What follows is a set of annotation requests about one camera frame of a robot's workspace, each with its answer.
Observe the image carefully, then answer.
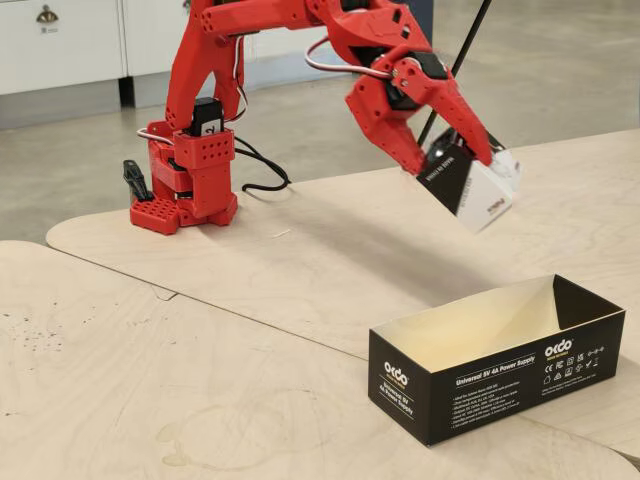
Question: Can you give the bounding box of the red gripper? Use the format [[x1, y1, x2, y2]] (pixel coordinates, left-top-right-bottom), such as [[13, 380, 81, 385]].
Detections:
[[344, 47, 496, 176]]

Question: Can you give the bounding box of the small black white box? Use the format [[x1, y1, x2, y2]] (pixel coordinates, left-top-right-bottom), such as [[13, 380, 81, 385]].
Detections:
[[414, 127, 524, 235]]

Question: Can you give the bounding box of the long open black box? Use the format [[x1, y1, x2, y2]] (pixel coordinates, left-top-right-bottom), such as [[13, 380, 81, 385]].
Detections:
[[367, 273, 627, 448]]

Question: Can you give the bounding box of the black tripod leg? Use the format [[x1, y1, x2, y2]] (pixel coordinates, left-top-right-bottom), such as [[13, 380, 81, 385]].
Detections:
[[418, 0, 494, 149]]

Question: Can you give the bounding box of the black table clamp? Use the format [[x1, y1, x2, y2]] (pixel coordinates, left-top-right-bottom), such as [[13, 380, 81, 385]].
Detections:
[[122, 159, 155, 204]]

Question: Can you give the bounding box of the white cabinet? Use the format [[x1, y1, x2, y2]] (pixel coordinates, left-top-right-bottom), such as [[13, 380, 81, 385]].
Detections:
[[0, 0, 326, 96]]

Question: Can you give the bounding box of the white red servo wire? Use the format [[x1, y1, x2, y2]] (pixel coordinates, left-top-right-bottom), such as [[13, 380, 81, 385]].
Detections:
[[304, 35, 396, 80]]

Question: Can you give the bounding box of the dark grey wheeled pedestal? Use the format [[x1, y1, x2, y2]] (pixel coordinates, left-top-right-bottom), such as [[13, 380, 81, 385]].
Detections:
[[405, 0, 435, 44]]

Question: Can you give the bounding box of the black power cable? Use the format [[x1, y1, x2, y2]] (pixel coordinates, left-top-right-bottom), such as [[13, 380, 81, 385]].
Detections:
[[232, 135, 293, 192]]

